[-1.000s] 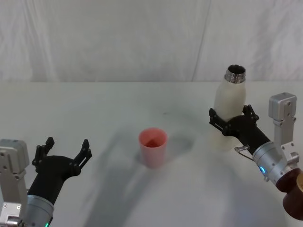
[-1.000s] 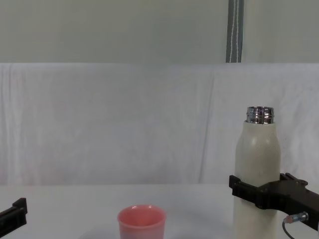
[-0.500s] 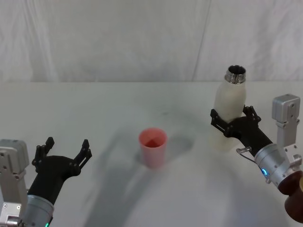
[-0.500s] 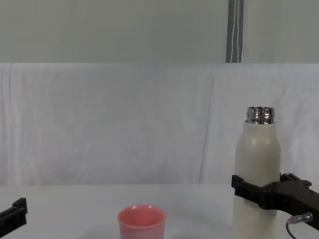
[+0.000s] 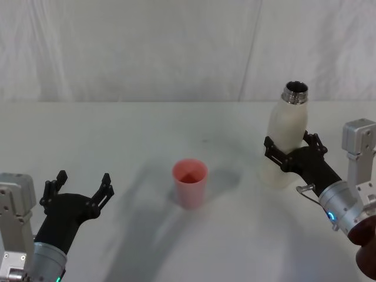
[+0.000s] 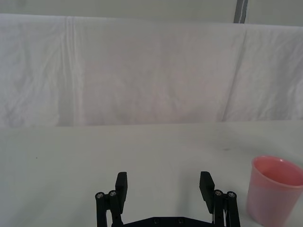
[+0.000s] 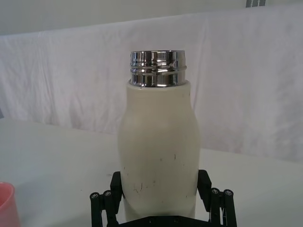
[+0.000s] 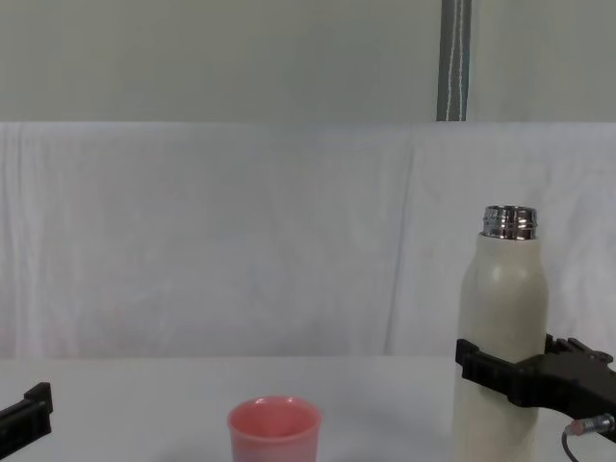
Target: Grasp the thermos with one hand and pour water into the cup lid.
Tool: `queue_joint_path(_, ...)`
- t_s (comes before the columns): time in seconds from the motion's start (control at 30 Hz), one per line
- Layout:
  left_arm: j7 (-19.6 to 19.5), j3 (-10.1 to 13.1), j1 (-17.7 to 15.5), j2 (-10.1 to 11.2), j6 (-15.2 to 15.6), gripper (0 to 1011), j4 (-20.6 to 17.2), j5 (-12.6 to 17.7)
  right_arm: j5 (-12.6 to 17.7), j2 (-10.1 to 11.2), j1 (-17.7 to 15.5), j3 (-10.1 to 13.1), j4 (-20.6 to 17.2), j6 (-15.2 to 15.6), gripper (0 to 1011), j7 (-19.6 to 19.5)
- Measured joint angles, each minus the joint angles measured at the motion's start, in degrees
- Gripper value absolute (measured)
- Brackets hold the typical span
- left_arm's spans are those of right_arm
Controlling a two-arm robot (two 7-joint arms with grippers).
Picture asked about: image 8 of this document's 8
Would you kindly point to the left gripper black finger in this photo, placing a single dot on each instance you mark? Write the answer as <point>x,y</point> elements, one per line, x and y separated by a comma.
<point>33,411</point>

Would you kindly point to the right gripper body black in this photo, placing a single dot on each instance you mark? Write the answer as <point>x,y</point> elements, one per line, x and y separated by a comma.
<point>568,385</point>

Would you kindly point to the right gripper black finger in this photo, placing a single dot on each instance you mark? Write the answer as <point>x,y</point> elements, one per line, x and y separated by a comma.
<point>486,370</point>
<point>575,347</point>

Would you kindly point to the cream vacuum bottle steel neck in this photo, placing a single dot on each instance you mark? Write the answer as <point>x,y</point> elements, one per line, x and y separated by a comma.
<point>503,298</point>

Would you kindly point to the pink cup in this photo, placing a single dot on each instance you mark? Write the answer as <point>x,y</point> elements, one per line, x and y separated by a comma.
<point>274,435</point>

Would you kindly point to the white table cloth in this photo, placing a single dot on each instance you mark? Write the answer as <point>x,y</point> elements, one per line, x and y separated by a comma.
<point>240,240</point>

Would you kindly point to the white curtain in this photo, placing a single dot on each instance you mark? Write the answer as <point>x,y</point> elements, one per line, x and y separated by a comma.
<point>548,58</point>
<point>216,58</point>

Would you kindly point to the grey striped post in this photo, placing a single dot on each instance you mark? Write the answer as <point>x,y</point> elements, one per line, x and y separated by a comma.
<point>454,62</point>

